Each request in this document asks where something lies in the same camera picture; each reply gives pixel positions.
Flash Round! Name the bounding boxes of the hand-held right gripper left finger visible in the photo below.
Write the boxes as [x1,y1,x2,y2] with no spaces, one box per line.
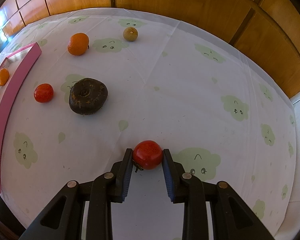
[20,148,133,240]

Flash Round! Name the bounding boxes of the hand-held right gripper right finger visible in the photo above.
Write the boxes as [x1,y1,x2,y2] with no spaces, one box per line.
[162,149,275,240]

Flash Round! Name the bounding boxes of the red tomato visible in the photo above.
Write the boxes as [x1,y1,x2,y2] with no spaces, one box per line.
[34,83,54,103]
[132,140,163,172]

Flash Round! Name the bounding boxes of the small beige kiwi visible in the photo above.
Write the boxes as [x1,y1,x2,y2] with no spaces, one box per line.
[123,27,138,41]

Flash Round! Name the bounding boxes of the pink shallow cardboard box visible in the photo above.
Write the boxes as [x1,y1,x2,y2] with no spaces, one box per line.
[0,42,42,194]

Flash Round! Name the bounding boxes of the orange with stem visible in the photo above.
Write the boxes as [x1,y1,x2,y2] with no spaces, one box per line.
[0,68,10,86]

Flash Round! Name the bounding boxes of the white cloud-print tablecloth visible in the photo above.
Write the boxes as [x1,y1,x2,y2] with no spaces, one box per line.
[0,7,297,240]

